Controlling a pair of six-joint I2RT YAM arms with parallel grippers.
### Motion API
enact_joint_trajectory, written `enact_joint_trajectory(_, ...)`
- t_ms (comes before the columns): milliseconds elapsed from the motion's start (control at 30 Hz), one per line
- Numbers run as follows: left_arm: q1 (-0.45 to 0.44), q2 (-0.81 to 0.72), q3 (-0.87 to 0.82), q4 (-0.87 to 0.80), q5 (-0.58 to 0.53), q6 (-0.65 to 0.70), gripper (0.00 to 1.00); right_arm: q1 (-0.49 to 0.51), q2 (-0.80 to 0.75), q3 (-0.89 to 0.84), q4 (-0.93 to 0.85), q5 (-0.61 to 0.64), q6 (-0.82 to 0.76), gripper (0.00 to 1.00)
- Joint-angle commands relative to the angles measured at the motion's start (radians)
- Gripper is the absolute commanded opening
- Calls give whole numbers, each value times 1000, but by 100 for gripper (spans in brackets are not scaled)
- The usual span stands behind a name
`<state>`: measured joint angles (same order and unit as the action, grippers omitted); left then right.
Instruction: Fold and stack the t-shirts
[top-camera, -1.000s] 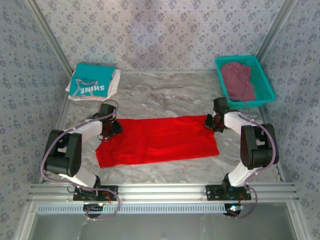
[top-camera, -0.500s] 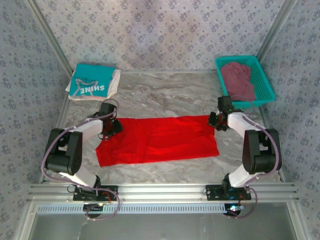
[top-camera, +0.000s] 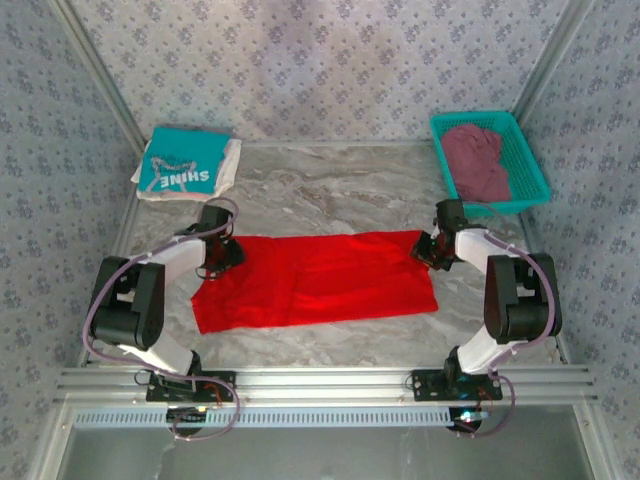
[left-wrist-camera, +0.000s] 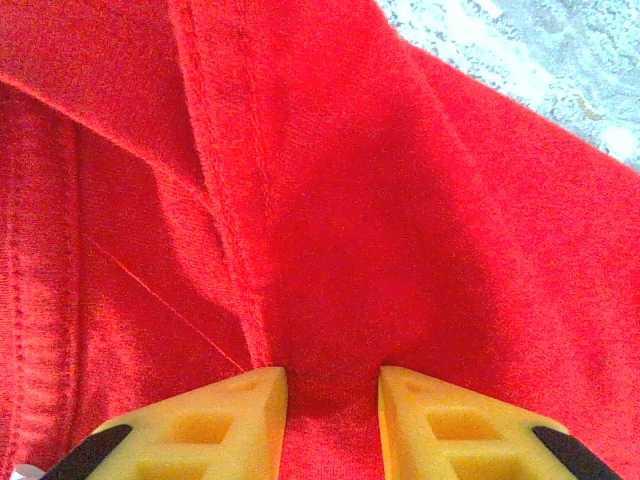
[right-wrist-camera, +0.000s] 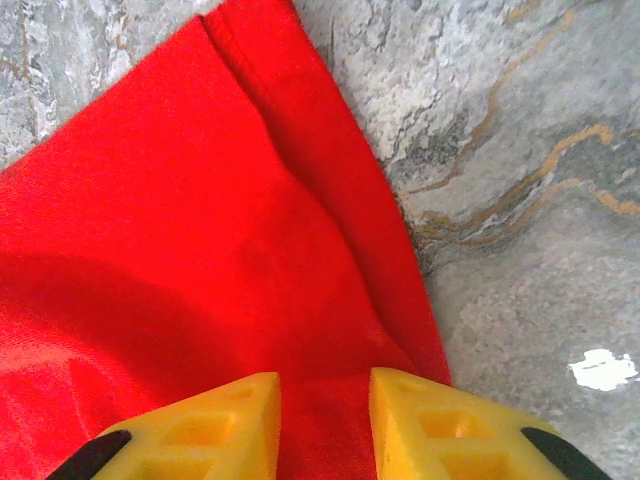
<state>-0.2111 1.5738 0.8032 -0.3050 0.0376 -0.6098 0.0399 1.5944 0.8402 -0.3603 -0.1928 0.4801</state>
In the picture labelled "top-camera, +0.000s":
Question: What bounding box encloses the red t-shirt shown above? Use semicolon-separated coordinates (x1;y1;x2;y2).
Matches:
191;229;440;335

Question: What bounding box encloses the maroon t-shirt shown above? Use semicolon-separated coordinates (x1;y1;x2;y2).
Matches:
439;123;514;204

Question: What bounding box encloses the teal t-shirt with SHINE print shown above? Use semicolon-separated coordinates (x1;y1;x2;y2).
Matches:
137;125;232;196

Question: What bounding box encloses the teal plastic basket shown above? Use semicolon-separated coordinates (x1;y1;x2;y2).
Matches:
429;109;553;219

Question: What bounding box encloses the black controller board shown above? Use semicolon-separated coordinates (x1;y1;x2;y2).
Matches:
166;406;209;436
448;407;489;434

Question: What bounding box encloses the black base plate of left arm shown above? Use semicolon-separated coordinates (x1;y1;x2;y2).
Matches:
145;370;237;404

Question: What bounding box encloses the black base plate of right arm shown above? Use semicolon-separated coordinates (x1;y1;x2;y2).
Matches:
410;368;504;402

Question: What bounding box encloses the aluminium mounting rail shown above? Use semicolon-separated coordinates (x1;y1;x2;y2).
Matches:
54;364;599;401

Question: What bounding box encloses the grey slotted cable duct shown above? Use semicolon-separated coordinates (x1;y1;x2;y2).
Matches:
74;405;459;429

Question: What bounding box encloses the aluminium corner post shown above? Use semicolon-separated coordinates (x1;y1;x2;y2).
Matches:
48;0;149;151
508;0;599;124

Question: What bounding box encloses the aluminium base frame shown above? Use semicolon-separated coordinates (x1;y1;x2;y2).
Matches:
27;392;621;480

